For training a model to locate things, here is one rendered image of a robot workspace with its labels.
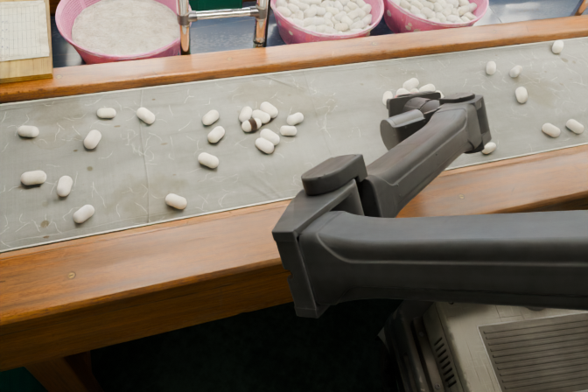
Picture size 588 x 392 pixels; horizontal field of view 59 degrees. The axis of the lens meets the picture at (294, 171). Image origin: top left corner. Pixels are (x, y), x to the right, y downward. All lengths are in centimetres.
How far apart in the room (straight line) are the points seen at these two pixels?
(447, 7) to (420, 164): 82
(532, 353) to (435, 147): 66
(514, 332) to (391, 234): 85
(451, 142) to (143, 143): 52
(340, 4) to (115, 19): 50
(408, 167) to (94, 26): 81
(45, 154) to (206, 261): 34
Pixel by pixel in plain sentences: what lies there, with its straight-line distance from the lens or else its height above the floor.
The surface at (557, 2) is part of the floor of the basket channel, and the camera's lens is 171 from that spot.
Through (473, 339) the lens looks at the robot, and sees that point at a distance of 116.
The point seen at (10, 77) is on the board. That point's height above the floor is 78.
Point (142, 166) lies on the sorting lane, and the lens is 91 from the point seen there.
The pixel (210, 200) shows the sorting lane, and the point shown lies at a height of 74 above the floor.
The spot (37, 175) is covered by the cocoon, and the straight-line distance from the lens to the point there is 91.
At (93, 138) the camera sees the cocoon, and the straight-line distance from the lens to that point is 94.
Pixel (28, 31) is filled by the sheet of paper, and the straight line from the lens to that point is 113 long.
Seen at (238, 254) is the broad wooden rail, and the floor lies 76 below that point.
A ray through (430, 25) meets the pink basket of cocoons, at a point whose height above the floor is 75.
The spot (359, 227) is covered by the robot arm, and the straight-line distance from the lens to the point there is 40.
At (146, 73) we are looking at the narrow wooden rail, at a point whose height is 76.
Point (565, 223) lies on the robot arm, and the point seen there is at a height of 122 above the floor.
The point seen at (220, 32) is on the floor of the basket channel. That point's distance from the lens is 126.
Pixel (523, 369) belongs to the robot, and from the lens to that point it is 118.
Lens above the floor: 146
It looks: 53 degrees down
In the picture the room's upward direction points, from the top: 12 degrees clockwise
